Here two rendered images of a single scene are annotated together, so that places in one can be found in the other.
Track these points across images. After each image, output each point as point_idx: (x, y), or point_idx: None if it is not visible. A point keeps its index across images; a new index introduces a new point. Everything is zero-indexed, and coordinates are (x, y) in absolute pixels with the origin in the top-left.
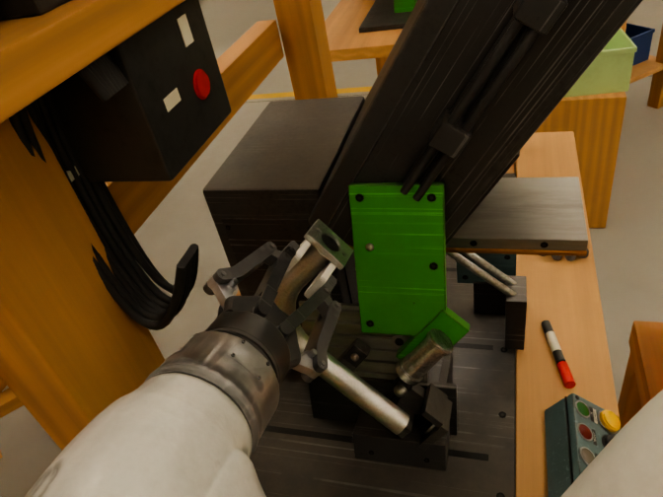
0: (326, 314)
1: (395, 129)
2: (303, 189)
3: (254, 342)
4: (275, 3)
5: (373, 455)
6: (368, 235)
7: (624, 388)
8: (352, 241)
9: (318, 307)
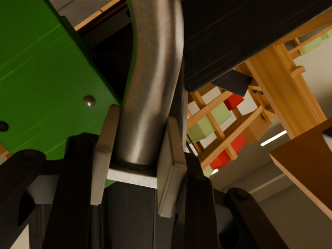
0: (19, 227)
1: (143, 233)
2: (207, 82)
3: None
4: (278, 56)
5: None
6: (100, 115)
7: None
8: (117, 65)
9: (57, 180)
